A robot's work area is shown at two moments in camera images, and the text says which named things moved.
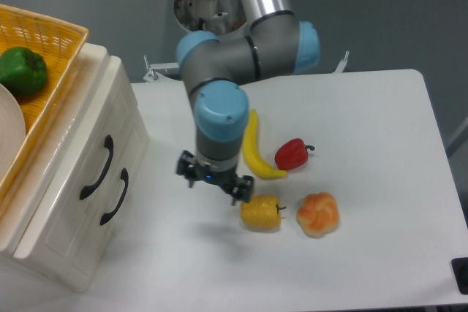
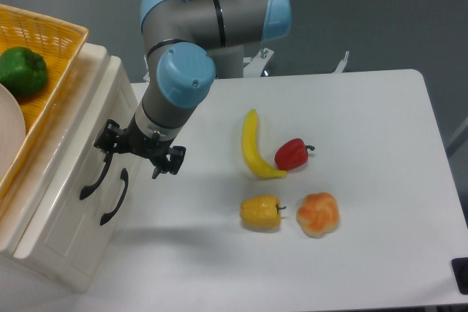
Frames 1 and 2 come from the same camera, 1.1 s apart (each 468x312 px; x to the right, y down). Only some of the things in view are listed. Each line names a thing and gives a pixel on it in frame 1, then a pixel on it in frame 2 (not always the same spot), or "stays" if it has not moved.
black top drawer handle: x=109 y=142 stays
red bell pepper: x=292 y=154 stays
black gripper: x=189 y=166 to x=153 y=151
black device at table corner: x=460 y=266 stays
